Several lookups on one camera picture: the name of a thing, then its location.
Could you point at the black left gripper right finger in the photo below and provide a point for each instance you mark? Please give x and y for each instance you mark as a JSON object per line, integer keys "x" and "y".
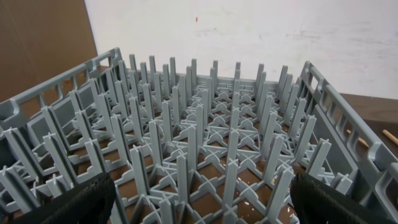
{"x": 316, "y": 202}

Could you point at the wooden chopstick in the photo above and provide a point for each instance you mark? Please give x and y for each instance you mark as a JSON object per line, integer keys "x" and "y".
{"x": 362, "y": 141}
{"x": 390, "y": 136}

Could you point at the dark brown tray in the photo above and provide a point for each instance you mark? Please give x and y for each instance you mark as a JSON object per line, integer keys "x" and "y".
{"x": 378, "y": 126}

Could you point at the left wooden chopstick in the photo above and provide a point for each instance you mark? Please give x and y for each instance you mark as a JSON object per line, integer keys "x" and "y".
{"x": 362, "y": 141}

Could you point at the right wooden chopstick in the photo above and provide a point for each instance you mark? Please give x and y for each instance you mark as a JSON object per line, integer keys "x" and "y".
{"x": 390, "y": 136}

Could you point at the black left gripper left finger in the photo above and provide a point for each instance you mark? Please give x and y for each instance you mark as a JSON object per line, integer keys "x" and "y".
{"x": 88, "y": 202}

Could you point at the grey dish rack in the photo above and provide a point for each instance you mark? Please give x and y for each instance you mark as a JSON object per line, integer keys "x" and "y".
{"x": 188, "y": 148}

